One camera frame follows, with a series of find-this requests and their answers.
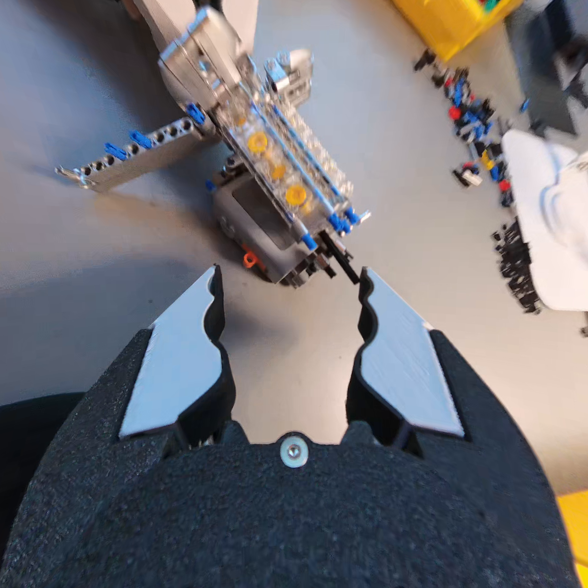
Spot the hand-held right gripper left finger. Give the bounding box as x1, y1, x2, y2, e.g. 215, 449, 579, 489
118, 265, 237, 451

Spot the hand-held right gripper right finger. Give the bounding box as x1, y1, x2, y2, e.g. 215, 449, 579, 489
346, 267, 467, 453

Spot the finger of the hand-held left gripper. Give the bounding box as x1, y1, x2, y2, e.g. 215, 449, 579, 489
122, 0, 198, 51
221, 0, 261, 45

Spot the toy brick engine model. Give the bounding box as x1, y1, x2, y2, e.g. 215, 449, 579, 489
55, 8, 373, 287

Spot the grey desk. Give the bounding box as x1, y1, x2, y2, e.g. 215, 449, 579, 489
0, 0, 588, 588

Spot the pile of black pins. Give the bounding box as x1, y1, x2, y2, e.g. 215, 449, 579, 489
493, 219, 545, 316

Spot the large yellow plastic bin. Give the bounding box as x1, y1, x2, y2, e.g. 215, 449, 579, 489
394, 0, 524, 61

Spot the white book stand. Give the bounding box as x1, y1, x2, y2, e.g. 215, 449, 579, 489
503, 129, 588, 311

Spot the pile of coloured brick parts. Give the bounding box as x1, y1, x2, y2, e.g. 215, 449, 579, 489
414, 46, 530, 194

